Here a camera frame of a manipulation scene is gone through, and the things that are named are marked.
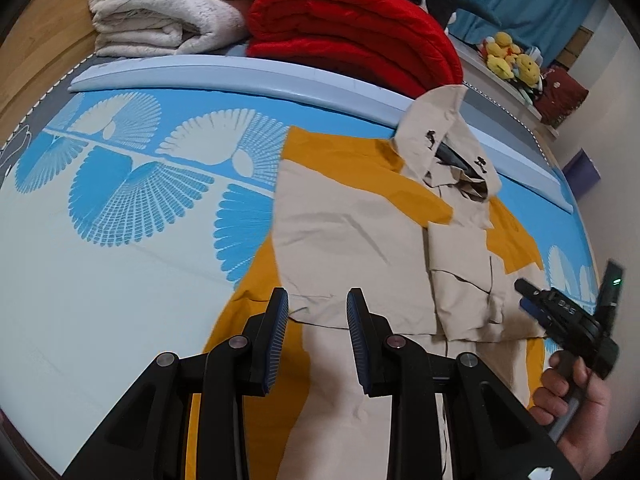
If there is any blue fan print bed sheet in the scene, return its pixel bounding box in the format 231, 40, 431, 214
0, 87, 601, 480

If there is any beige and orange hooded jacket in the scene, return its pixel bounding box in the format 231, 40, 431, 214
185, 85, 551, 480

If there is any yellow plush toy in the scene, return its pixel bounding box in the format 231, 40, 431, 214
515, 54, 543, 87
486, 31, 521, 56
486, 55, 516, 80

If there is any dark red bag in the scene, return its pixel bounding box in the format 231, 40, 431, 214
532, 66, 590, 127

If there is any cardboard box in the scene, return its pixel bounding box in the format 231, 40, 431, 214
559, 24, 595, 69

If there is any white folded blanket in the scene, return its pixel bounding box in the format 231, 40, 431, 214
89, 0, 271, 57

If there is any person's right hand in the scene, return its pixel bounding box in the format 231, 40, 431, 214
530, 352, 613, 472

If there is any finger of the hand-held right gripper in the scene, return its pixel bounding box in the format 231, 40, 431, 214
514, 279, 563, 312
519, 298, 558, 335

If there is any red folded blanket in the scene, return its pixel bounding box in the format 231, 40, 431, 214
246, 0, 466, 100

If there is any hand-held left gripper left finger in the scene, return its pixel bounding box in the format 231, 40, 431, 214
62, 287, 291, 480

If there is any purple box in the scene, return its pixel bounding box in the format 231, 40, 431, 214
562, 152, 601, 202

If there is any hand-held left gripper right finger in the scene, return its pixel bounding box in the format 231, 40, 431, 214
346, 287, 581, 480

